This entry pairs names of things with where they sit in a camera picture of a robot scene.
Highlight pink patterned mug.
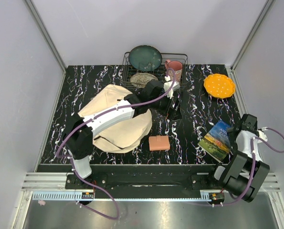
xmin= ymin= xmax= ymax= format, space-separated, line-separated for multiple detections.
xmin=165 ymin=60 xmax=183 ymax=83

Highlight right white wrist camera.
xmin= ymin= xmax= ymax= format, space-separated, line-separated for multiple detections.
xmin=257 ymin=128 xmax=268 ymax=142

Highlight dark green ceramic plate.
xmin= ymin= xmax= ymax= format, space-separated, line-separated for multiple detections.
xmin=128 ymin=45 xmax=162 ymax=72

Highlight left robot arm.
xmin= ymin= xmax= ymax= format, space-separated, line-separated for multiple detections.
xmin=60 ymin=80 xmax=181 ymax=189

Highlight patterned beige small plate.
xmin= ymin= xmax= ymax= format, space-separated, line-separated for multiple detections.
xmin=129 ymin=73 xmax=158 ymax=88

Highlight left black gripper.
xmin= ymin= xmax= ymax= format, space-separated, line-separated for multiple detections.
xmin=148 ymin=90 xmax=182 ymax=121

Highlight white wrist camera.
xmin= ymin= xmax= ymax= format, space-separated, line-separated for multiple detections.
xmin=163 ymin=76 xmax=180 ymax=99
xmin=257 ymin=128 xmax=268 ymax=142

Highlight cream canvas student bag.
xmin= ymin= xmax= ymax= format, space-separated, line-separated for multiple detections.
xmin=78 ymin=84 xmax=152 ymax=153

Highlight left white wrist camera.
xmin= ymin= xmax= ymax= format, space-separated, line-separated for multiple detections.
xmin=163 ymin=76 xmax=180 ymax=99

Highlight orange dotted plate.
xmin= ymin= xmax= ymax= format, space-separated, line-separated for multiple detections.
xmin=203 ymin=73 xmax=236 ymax=99

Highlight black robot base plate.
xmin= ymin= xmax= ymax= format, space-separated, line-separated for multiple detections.
xmin=64 ymin=164 xmax=235 ymax=199

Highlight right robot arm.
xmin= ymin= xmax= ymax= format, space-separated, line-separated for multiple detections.
xmin=205 ymin=114 xmax=270 ymax=202

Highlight black wire dish rack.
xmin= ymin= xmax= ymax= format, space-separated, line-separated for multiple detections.
xmin=120 ymin=52 xmax=189 ymax=91

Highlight landscape cover thin book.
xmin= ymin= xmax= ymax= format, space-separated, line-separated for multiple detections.
xmin=198 ymin=120 xmax=231 ymax=162

